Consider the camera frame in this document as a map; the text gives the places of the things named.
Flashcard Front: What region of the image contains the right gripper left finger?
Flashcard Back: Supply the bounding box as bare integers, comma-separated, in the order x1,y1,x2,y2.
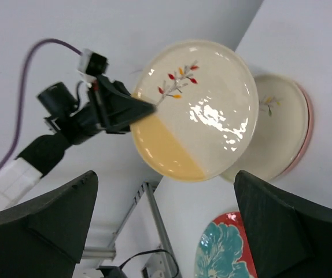
0,171,98,277

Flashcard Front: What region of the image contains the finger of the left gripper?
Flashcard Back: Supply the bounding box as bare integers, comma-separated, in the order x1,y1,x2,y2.
96,75,156,134

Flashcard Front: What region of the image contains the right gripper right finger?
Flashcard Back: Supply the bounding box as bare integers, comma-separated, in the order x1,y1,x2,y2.
234,170,332,277

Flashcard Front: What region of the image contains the red blue floral plate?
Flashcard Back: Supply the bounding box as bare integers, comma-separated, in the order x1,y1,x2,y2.
194,211,257,277

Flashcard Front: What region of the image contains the tan plate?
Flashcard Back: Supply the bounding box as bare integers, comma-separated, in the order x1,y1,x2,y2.
131,40,259,182

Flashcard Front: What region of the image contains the pink cream branch plate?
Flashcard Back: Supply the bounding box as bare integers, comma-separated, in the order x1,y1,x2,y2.
276,82,315,178

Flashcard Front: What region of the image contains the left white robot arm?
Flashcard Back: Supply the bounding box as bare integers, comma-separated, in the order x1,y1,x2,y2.
0,76,156,211

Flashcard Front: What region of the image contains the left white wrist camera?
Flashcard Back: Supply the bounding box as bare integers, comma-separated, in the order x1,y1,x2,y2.
77,49,108,84

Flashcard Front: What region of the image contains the aluminium mounting rail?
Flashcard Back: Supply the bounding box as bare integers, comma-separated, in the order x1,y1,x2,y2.
73,182,182,277

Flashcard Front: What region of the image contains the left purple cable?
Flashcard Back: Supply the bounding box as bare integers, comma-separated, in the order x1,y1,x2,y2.
0,38,83,186

